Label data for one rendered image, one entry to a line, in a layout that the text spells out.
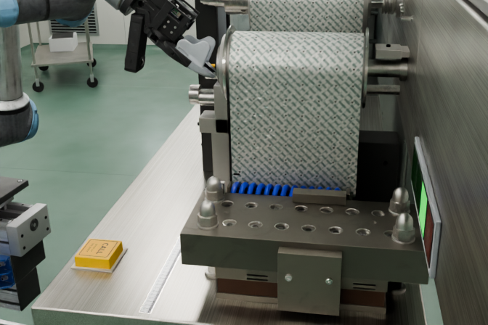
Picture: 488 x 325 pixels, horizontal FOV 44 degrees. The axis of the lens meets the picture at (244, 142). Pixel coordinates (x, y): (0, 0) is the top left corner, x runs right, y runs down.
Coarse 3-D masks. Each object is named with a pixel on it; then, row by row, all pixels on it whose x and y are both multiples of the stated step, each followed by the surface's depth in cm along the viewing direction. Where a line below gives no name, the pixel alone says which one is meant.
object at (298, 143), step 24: (240, 120) 110; (264, 120) 110; (288, 120) 109; (312, 120) 108; (336, 120) 107; (240, 144) 112; (264, 144) 111; (288, 144) 110; (312, 144) 110; (336, 144) 109; (240, 168) 114; (264, 168) 113; (288, 168) 112; (312, 168) 111; (336, 168) 111
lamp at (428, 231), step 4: (428, 208) 67; (428, 212) 67; (428, 216) 67; (428, 220) 67; (428, 224) 66; (432, 224) 64; (428, 228) 66; (432, 228) 64; (428, 232) 66; (428, 236) 66; (424, 240) 69; (428, 240) 66; (428, 244) 66; (428, 248) 66; (428, 252) 65; (428, 256) 65; (428, 260) 65; (428, 264) 65
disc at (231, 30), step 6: (228, 30) 108; (234, 30) 113; (228, 36) 108; (228, 42) 108; (222, 60) 106; (222, 66) 106; (222, 72) 107; (222, 78) 107; (228, 90) 110; (228, 96) 110; (228, 102) 112
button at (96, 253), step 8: (88, 240) 117; (96, 240) 117; (104, 240) 117; (112, 240) 117; (88, 248) 115; (96, 248) 115; (104, 248) 114; (112, 248) 114; (120, 248) 116; (80, 256) 112; (88, 256) 112; (96, 256) 112; (104, 256) 112; (112, 256) 112; (80, 264) 112; (88, 264) 112; (96, 264) 112; (104, 264) 111; (112, 264) 113
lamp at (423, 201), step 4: (424, 192) 71; (424, 196) 71; (420, 200) 74; (424, 200) 71; (420, 204) 74; (424, 204) 71; (420, 208) 74; (424, 208) 71; (420, 212) 74; (424, 212) 70; (420, 216) 74; (424, 216) 70; (420, 220) 73; (424, 220) 70; (420, 224) 73; (424, 224) 70
